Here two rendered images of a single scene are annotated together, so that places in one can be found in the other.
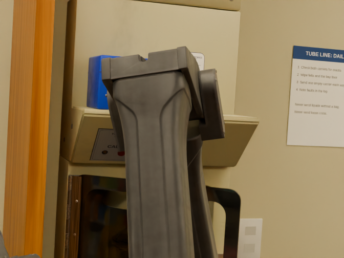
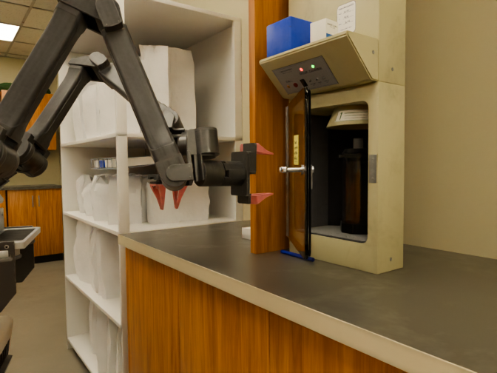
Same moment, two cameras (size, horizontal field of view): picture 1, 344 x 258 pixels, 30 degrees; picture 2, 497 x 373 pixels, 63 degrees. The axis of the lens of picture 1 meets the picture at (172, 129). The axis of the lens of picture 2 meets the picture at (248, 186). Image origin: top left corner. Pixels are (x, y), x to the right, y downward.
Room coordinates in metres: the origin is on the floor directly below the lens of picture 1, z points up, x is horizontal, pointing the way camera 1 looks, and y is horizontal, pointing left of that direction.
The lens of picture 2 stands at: (0.65, -0.96, 1.21)
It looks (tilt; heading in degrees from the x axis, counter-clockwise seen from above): 3 degrees down; 72
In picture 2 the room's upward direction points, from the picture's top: 1 degrees counter-clockwise
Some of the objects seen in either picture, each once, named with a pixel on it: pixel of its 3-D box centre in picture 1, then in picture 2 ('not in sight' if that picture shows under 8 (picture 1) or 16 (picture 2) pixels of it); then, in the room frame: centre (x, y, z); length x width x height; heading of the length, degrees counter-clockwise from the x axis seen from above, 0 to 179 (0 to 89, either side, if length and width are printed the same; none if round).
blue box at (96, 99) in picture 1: (121, 83); (291, 41); (1.12, 0.09, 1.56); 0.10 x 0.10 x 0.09; 19
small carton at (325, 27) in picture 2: not in sight; (324, 35); (1.16, -0.02, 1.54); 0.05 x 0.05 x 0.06; 23
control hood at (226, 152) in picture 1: (163, 140); (313, 69); (1.15, 0.01, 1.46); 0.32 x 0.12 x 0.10; 109
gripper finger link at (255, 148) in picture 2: not in sight; (257, 159); (0.97, -0.04, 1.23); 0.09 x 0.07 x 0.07; 18
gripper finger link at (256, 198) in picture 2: not in sight; (257, 188); (0.97, -0.04, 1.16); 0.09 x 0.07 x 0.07; 18
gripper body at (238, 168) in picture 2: not in sight; (231, 173); (0.90, -0.07, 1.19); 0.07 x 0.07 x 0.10; 18
